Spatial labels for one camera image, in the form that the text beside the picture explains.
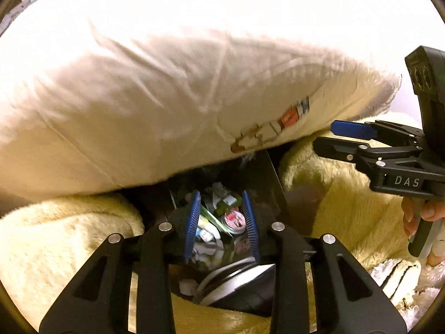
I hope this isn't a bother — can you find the black trash bin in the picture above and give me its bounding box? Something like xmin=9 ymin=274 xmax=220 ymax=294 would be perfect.
xmin=124 ymin=151 xmax=290 ymax=317

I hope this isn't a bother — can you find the cream cartoon blanket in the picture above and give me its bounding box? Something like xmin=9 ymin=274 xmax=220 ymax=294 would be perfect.
xmin=1 ymin=136 xmax=444 ymax=328

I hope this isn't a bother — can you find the dark green lotion bottle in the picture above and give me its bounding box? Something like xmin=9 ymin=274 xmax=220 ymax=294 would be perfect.
xmin=214 ymin=192 xmax=242 ymax=217

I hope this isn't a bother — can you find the cream cartoon pillow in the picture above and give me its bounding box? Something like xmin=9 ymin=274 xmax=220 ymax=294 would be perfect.
xmin=1 ymin=0 xmax=401 ymax=205

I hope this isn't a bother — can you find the person right hand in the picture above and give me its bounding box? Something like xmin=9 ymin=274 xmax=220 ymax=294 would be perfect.
xmin=401 ymin=197 xmax=444 ymax=266

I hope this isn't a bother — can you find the pink lid round tin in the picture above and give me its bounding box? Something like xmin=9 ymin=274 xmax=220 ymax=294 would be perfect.
xmin=221 ymin=210 xmax=246 ymax=235

